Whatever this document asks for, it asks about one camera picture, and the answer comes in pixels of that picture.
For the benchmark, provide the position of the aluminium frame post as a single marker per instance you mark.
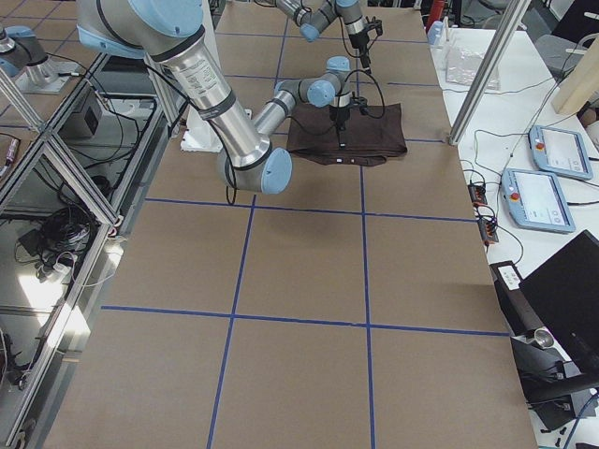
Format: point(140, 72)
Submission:
point(499, 43)

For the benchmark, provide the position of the clear plastic bag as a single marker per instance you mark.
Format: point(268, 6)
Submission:
point(462, 65)

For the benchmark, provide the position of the aluminium frame table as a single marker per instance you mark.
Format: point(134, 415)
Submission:
point(80, 135)

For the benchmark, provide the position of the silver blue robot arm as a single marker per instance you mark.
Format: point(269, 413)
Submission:
point(172, 34)
point(361, 31)

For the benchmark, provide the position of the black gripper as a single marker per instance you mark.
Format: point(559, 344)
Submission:
point(358, 41)
point(339, 114)

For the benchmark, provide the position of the orange black electronics board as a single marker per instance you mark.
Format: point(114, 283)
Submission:
point(477, 193)

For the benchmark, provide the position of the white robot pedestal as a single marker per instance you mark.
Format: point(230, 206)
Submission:
point(199, 136)

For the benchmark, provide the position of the upper blue teach pendant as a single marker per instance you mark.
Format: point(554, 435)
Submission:
point(559, 151)

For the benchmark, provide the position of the brown t-shirt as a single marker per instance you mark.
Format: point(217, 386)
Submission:
point(369, 140)

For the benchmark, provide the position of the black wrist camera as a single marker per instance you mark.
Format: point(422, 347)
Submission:
point(360, 103)
point(374, 25)

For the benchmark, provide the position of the lower blue teach pendant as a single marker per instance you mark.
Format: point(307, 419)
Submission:
point(535, 201)

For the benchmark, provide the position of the blue teach pendant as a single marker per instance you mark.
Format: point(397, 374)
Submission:
point(535, 201)
point(559, 151)

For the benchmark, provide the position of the wooden plank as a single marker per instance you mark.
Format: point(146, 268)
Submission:
point(580, 85)

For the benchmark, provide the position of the red cylinder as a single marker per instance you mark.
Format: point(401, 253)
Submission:
point(436, 12)

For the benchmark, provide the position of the black monitor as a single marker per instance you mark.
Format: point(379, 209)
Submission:
point(563, 293)

